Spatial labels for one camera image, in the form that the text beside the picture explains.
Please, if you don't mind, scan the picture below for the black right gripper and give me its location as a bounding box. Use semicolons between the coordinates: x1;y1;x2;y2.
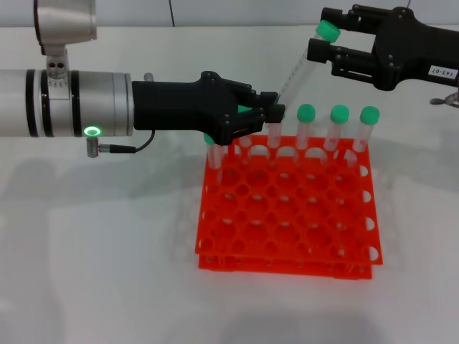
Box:
308;5;459;92

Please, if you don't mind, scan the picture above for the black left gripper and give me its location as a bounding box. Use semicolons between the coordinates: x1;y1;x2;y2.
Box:
132;71;286;146

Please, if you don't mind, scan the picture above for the clear test tube green cap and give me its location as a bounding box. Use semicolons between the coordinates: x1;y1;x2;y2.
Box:
324;104;351;151
275;19;341;108
267;110;288;148
351;105;381;155
296;103;317;150
236;105;265;150
203;132;225;183

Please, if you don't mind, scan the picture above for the orange plastic test tube rack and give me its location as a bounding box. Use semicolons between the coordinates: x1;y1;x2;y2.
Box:
195;133;384;280

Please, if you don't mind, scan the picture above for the right gripper cable with plug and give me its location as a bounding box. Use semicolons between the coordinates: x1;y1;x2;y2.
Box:
429;91;459;110

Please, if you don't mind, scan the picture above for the gripper cable with plug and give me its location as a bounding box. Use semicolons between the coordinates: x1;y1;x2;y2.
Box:
85;129;157;158
429;91;459;110

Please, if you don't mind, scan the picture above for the left gripper cable with plug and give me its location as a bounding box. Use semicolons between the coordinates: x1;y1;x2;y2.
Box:
85;129;157;158

